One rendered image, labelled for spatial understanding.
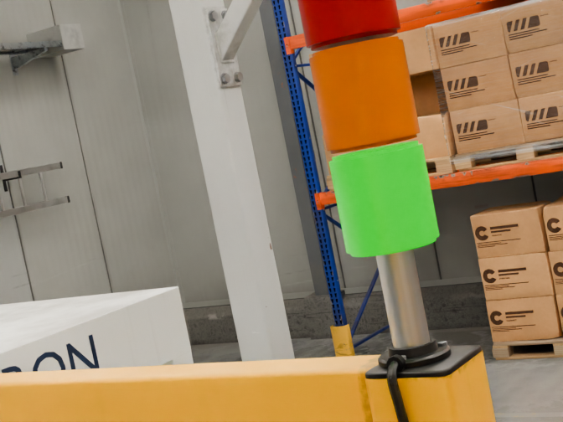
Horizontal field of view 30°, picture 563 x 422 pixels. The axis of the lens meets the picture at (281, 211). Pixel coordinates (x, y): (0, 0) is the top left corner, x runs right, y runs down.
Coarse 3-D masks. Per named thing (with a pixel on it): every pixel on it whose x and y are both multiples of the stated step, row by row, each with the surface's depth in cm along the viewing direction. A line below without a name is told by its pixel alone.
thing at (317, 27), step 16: (304, 0) 54; (320, 0) 53; (336, 0) 52; (352, 0) 52; (368, 0) 52; (384, 0) 53; (304, 16) 54; (320, 16) 53; (336, 16) 52; (352, 16) 52; (368, 16) 52; (384, 16) 53; (304, 32) 55; (320, 32) 53; (336, 32) 53; (352, 32) 52; (368, 32) 53; (384, 32) 53; (320, 48) 54
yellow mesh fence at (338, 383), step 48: (0, 384) 73; (48, 384) 70; (96, 384) 67; (144, 384) 65; (192, 384) 63; (240, 384) 61; (288, 384) 59; (336, 384) 57; (384, 384) 55; (432, 384) 53; (480, 384) 56
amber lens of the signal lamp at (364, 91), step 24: (336, 48) 53; (360, 48) 52; (384, 48) 53; (312, 72) 54; (336, 72) 53; (360, 72) 52; (384, 72) 53; (408, 72) 54; (336, 96) 53; (360, 96) 53; (384, 96) 53; (408, 96) 54; (336, 120) 53; (360, 120) 53; (384, 120) 53; (408, 120) 53; (336, 144) 54; (360, 144) 53; (384, 144) 53
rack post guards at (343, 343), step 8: (336, 328) 941; (344, 328) 938; (336, 336) 942; (344, 336) 938; (336, 344) 944; (344, 344) 939; (352, 344) 943; (336, 352) 945; (344, 352) 941; (352, 352) 941
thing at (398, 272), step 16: (384, 256) 55; (400, 256) 55; (384, 272) 55; (400, 272) 55; (416, 272) 56; (384, 288) 56; (400, 288) 55; (416, 288) 55; (400, 304) 55; (416, 304) 55; (400, 320) 55; (416, 320) 55; (400, 336) 55; (416, 336) 55
